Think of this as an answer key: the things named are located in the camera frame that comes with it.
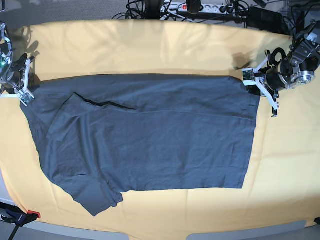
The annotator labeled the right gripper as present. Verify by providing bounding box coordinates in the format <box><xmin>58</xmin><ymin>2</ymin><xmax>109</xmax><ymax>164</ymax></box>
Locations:
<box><xmin>0</xmin><ymin>56</ymin><xmax>36</xmax><ymax>99</ymax></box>

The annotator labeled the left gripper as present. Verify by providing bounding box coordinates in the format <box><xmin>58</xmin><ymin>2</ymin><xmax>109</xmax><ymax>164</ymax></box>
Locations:
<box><xmin>253</xmin><ymin>49</ymin><xmax>288</xmax><ymax>117</ymax></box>

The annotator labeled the grey-blue T-shirt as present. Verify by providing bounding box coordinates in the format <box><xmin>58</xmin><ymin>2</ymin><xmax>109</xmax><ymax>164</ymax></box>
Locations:
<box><xmin>21</xmin><ymin>74</ymin><xmax>260</xmax><ymax>216</ymax></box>

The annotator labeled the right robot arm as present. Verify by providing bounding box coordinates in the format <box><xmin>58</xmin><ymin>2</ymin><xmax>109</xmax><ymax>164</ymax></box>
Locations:
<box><xmin>0</xmin><ymin>22</ymin><xmax>35</xmax><ymax>106</ymax></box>

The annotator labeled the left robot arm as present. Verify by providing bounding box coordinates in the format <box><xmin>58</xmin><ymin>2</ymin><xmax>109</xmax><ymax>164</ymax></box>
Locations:
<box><xmin>257</xmin><ymin>19</ymin><xmax>320</xmax><ymax>103</ymax></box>

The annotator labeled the black power adapter box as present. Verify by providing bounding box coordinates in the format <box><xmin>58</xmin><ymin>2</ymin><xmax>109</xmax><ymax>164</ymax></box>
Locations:
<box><xmin>247</xmin><ymin>7</ymin><xmax>282</xmax><ymax>26</ymax></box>

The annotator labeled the white power strip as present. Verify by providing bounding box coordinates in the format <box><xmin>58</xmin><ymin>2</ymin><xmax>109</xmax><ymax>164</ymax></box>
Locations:
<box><xmin>161</xmin><ymin>1</ymin><xmax>228</xmax><ymax>15</ymax></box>

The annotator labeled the yellow table cloth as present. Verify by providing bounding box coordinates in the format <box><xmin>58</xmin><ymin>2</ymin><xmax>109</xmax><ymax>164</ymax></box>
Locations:
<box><xmin>0</xmin><ymin>20</ymin><xmax>320</xmax><ymax>240</ymax></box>

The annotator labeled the blue and red clamp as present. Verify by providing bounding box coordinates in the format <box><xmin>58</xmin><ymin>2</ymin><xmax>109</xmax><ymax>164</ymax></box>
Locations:
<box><xmin>0</xmin><ymin>202</ymin><xmax>41</xmax><ymax>240</ymax></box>

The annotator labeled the black clamp right edge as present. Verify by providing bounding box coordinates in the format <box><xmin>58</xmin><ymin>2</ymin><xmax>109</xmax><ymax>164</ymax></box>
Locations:
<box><xmin>314</xmin><ymin>217</ymin><xmax>320</xmax><ymax>225</ymax></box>

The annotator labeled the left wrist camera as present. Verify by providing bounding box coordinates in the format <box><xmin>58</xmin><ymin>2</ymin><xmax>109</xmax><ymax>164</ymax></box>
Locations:
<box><xmin>241</xmin><ymin>68</ymin><xmax>256</xmax><ymax>87</ymax></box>

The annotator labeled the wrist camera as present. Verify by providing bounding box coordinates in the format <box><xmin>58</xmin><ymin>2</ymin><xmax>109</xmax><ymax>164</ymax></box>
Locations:
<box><xmin>241</xmin><ymin>68</ymin><xmax>256</xmax><ymax>87</ymax></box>
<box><xmin>18</xmin><ymin>89</ymin><xmax>35</xmax><ymax>107</ymax></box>

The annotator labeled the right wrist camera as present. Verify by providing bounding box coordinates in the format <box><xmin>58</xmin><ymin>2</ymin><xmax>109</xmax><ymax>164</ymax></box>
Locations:
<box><xmin>18</xmin><ymin>89</ymin><xmax>35</xmax><ymax>107</ymax></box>

